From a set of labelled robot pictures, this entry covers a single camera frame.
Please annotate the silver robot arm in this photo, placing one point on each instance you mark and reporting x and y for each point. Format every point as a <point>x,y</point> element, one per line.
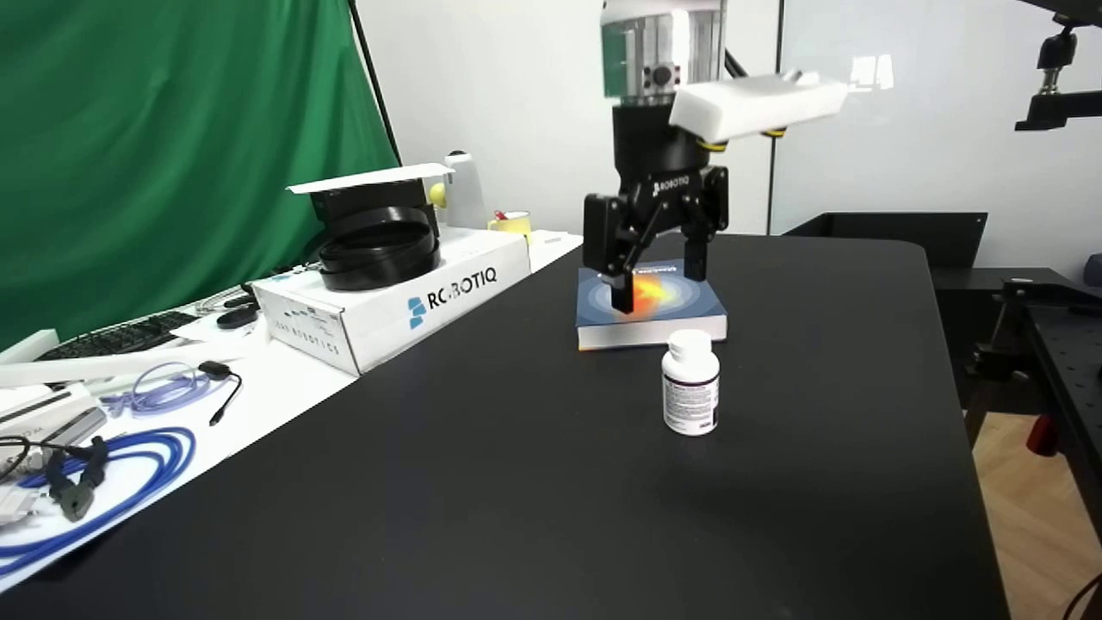
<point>660,45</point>

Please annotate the black cabinet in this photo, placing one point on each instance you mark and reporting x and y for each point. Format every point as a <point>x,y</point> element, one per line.
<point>908,236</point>

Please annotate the white flat panel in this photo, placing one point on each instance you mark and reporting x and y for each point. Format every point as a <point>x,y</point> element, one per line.
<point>365,177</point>

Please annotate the white Robotiq cardboard box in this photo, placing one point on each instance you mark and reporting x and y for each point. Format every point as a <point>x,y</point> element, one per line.
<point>381,310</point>

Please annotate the white cylindrical container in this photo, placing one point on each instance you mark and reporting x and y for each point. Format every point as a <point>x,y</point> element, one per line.
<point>461,183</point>

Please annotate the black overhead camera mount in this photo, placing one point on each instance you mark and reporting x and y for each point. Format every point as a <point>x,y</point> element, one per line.
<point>1061,108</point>

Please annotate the black backdrop stand pole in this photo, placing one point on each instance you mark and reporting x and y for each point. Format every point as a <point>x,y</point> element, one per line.
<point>373,81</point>

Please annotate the white foam wrist camera cover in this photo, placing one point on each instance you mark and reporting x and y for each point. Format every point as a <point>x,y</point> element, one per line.
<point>758,106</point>

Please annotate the blue book with orange cover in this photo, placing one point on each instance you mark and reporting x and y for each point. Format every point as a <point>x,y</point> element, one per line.
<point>598,332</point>

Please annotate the black keyboard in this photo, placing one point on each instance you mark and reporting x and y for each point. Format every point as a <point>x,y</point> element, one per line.
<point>125,337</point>

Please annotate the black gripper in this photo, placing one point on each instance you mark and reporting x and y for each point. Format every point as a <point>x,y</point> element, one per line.
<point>655,156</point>

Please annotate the green screen backdrop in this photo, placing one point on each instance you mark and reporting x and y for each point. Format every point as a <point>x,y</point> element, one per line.
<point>173,149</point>

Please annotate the white pill bottle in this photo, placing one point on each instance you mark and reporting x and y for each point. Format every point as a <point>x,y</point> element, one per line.
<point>688,382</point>

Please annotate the small black mouse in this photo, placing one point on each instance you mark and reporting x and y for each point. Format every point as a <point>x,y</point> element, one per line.
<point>237,316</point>

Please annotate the black round tub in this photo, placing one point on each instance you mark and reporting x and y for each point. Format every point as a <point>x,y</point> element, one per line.
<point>381,245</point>

